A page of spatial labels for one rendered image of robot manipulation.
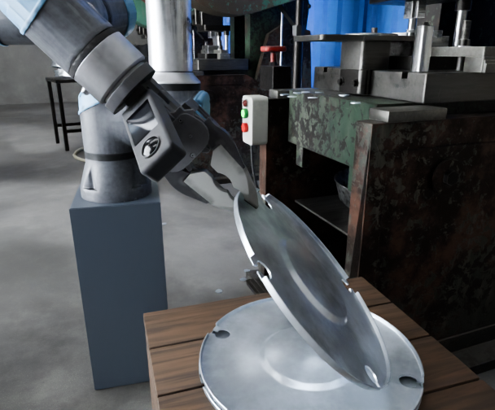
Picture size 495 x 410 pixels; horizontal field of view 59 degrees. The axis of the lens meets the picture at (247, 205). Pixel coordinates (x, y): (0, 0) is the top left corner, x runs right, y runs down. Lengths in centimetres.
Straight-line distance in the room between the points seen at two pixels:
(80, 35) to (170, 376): 42
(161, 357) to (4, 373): 70
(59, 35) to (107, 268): 58
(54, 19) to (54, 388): 88
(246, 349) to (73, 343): 77
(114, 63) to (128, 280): 59
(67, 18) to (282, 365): 47
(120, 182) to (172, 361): 43
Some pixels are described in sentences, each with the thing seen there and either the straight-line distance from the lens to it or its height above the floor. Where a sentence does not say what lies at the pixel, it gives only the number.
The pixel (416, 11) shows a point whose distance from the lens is 121.
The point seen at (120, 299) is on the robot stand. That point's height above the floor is 23.
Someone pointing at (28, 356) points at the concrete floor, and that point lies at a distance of 133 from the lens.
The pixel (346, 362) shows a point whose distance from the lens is 50.
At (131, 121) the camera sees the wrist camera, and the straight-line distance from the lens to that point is 51.
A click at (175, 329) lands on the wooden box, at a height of 35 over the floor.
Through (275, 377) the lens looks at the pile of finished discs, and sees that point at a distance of 59.
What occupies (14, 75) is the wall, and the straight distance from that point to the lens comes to 758.
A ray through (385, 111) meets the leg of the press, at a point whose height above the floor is 64.
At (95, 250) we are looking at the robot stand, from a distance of 97.
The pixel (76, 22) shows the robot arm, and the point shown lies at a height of 77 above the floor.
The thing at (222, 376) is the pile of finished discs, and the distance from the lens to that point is 59.
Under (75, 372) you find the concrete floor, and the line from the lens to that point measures 123.
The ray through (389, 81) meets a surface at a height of 68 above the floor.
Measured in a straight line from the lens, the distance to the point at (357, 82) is 109.
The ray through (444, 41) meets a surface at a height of 77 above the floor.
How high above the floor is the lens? 75
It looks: 19 degrees down
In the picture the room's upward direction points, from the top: straight up
